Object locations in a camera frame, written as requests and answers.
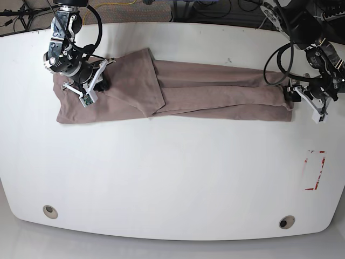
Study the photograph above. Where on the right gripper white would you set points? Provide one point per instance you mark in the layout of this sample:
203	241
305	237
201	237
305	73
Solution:
85	77

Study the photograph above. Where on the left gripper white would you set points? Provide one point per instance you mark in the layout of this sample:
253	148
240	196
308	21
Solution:
298	91

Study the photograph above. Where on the mauve T-shirt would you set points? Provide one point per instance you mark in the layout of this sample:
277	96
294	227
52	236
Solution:
143	87

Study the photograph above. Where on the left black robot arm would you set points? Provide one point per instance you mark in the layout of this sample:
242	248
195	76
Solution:
305	33

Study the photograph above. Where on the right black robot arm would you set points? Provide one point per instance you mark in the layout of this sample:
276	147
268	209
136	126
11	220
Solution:
65	24

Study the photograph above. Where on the red tape rectangle marking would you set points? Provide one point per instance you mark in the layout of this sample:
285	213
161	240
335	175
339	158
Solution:
312	169

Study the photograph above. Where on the white power strip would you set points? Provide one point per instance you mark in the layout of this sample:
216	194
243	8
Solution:
333	12

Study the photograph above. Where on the black tripod stand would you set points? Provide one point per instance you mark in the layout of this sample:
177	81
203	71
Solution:
25	14

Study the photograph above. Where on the right grey table grommet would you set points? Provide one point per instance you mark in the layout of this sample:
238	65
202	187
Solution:
287	222

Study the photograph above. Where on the grey table grommet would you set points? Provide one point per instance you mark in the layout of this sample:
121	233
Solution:
287	222
50	212

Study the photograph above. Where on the left grey table grommet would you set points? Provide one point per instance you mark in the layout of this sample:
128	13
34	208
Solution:
50	212

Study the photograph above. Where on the right wrist green camera board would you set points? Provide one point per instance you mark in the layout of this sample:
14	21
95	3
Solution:
88	99

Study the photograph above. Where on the wrist green camera board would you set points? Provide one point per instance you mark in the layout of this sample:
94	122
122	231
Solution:
319	115
88	99

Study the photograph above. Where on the left wrist green camera board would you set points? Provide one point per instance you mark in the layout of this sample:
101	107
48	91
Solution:
319	115

